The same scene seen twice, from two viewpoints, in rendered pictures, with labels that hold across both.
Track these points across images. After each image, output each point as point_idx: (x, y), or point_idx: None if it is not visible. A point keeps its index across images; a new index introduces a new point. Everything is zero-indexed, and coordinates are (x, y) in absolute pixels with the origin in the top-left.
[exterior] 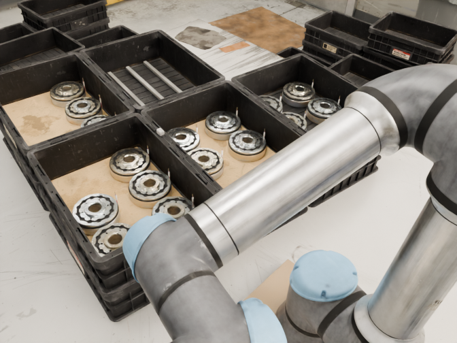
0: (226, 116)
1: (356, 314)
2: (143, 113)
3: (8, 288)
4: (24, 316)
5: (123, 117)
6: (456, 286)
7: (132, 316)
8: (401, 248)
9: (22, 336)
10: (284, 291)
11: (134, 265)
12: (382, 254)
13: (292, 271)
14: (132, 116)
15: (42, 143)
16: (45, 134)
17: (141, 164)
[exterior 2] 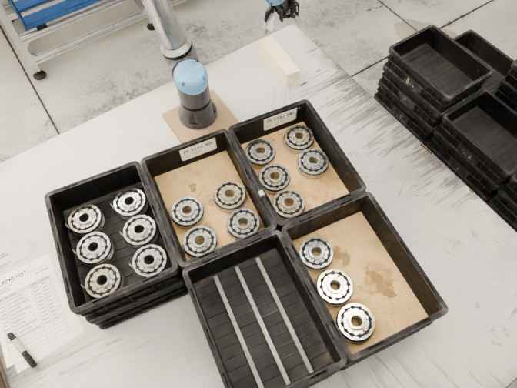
0: (195, 243)
1: (188, 46)
2: (273, 223)
3: (368, 170)
4: (354, 152)
5: (291, 220)
6: (96, 130)
7: None
8: (170, 11)
9: (352, 142)
10: (201, 135)
11: None
12: (125, 155)
13: (204, 88)
14: (284, 220)
15: (357, 196)
16: (366, 263)
17: (279, 197)
